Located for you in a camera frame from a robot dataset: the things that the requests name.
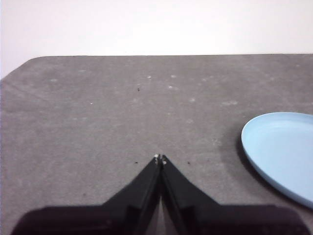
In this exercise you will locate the light blue round plate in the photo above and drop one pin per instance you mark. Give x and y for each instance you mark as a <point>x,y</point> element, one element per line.
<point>283,151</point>

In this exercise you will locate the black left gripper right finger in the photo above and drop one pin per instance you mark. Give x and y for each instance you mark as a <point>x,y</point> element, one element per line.
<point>220,220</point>

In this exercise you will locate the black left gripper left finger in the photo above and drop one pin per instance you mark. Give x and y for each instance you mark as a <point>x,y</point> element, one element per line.
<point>117,218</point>

